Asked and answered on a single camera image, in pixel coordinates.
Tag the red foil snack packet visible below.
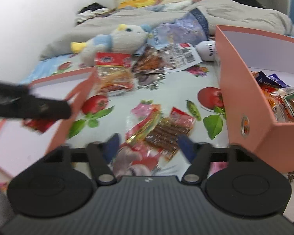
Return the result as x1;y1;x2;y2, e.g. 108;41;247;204
22;119;56;134

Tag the orange snack packet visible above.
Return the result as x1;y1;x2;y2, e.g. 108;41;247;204
260;85;294;123

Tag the blue white snack bag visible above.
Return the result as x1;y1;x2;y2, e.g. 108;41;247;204
252;71;289;89

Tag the red brown sticks packet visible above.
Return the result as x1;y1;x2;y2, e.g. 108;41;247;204
125;101;197;161

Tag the red yellow snack packet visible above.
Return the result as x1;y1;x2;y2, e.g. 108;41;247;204
94;52;134;95

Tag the grey blanket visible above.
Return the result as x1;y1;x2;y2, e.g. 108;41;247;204
40;0;294;61

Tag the white barcode snack packet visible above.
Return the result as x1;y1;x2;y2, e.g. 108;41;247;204
158;43;203;73

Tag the clear brown strips packet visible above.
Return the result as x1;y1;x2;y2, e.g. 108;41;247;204
132;45;169;74

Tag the white bottle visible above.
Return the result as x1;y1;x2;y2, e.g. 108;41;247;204
195;40;216;61

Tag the pink gift box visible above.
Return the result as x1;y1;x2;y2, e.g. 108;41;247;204
215;25;294;173

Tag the penguin plush toy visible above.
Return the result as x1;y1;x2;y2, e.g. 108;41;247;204
70;24;152;66

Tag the large pale blue snack bag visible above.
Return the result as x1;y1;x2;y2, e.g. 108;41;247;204
147;9;209;49

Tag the yellow pillow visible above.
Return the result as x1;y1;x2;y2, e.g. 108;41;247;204
117;0;162;9

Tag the clothes pile by wall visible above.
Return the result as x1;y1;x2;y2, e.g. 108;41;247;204
75;3;116;25

